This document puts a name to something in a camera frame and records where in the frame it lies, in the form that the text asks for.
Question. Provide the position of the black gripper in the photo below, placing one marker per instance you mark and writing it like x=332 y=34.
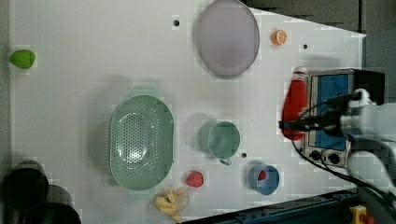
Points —
x=330 y=123

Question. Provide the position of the red plush ketchup bottle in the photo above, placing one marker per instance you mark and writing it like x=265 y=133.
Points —
x=295 y=103

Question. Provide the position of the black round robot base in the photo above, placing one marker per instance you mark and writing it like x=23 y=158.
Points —
x=27 y=189

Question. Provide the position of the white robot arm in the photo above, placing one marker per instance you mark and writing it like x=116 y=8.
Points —
x=361 y=123

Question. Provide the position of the green plastic strainer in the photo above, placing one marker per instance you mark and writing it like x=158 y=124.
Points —
x=141 y=138

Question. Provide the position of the silver toaster oven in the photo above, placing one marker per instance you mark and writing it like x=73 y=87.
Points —
x=324 y=85

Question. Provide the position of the red toy in bowl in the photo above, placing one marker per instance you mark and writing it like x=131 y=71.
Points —
x=262 y=175

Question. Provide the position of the blue bowl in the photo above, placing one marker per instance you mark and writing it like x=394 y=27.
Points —
x=267 y=186

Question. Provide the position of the green mug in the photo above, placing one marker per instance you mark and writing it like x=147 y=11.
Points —
x=220 y=139

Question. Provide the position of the orange slice toy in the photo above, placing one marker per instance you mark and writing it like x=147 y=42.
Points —
x=279 y=37

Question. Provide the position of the grey round plate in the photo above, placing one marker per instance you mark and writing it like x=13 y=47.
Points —
x=228 y=37

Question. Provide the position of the red strawberry toy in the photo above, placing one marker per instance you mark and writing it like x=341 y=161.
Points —
x=195 y=179

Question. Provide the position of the peeled banana toy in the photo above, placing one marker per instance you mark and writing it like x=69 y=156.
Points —
x=172 y=203

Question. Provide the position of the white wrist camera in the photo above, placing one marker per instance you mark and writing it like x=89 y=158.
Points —
x=357 y=98

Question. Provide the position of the blue metal frame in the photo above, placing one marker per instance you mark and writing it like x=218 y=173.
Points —
x=329 y=208

